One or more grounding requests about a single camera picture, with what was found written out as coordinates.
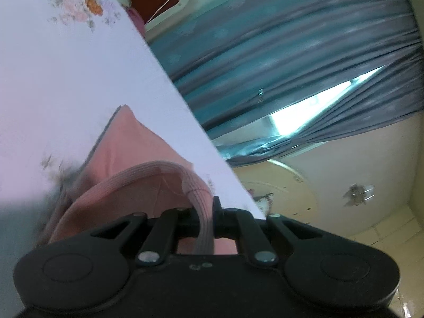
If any pink sweater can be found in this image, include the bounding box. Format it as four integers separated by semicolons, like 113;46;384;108
43;104;239;255

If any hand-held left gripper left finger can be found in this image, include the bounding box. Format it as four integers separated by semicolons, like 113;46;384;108
91;207;199;267

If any blue curtain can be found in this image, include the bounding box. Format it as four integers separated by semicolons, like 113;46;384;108
219;73;424;168
146;0;424;133

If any cream arched headboard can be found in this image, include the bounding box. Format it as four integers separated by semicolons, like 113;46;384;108
232;160;411;239

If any bright window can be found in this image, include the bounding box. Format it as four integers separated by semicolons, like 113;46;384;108
262;66;385;137

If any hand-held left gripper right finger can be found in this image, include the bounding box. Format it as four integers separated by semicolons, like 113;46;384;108
214;197;319;267

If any white cable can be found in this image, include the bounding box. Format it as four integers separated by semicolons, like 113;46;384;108
146;0;185;24

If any white patterned pillow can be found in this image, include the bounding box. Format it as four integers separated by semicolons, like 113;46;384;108
250;188;276;217

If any white floral bed sheet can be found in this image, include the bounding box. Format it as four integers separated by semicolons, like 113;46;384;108
0;0;267;249

